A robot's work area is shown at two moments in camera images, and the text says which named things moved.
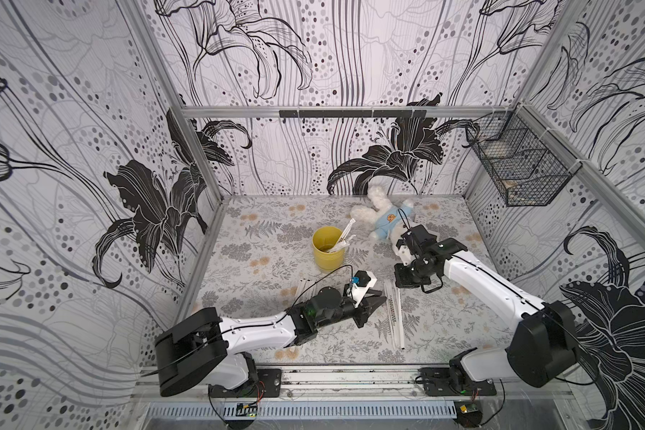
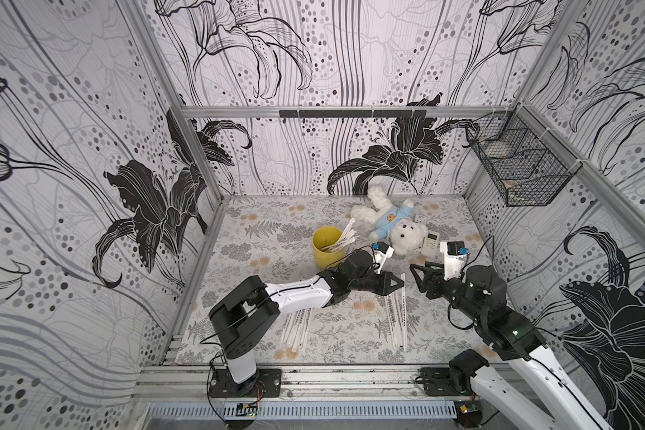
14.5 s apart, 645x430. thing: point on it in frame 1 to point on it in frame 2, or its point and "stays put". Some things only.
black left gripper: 366,309 to 383,288
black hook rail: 352,113 stays put
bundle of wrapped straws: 342,243 stays put
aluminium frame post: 176,99 stays put
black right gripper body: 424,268 to 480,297
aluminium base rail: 346,381 stays put
